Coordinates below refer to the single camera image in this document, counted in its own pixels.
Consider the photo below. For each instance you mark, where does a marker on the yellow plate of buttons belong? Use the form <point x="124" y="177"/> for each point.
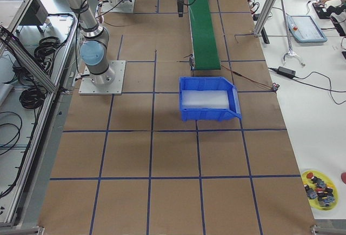
<point x="320" y="190"/>

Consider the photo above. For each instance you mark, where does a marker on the green conveyor belt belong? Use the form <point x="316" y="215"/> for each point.
<point x="203" y="37"/>

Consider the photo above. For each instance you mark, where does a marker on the white foam pad destination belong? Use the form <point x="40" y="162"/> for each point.
<point x="206" y="99"/>

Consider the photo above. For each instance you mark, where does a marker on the blue destination bin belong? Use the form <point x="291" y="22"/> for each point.
<point x="210" y="83"/>

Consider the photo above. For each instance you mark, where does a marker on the black power adapter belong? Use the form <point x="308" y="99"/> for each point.
<point x="288" y="73"/>

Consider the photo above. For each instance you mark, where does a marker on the blue teach pendant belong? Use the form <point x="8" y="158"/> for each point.
<point x="305" y="30"/>

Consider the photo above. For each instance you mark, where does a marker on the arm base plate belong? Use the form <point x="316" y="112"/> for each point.
<point x="118" y="6"/>
<point x="109" y="83"/>

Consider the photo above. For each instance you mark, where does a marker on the aluminium frame post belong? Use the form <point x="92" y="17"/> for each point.
<point x="268" y="4"/>

